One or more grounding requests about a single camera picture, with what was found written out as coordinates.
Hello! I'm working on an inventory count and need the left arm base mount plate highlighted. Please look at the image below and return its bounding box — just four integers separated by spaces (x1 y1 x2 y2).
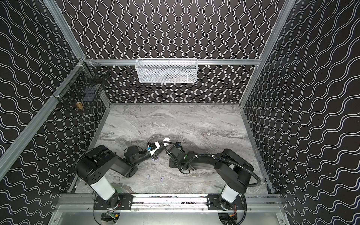
93 193 134 211

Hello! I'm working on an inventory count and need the aluminium front rail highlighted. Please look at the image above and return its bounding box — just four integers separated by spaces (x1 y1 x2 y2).
57 194 282 213

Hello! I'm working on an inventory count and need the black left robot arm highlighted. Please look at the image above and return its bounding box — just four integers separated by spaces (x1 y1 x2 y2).
74 142 167 208

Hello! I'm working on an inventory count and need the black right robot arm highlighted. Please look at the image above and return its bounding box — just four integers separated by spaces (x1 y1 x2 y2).
163 141 262 203

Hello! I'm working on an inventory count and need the black wire basket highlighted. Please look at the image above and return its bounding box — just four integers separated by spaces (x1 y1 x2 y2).
55 58 110 114

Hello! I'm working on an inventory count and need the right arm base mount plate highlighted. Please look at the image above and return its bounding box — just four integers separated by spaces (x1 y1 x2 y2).
206 194 247 211

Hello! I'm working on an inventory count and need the white mesh wire basket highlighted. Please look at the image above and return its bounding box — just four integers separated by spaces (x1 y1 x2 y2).
135 58 199 83

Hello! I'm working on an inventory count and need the brass fitting in basket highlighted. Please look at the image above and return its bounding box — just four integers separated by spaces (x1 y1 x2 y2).
76 102 84 110

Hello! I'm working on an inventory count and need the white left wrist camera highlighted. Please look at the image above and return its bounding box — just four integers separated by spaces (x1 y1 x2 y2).
146 142 161 156

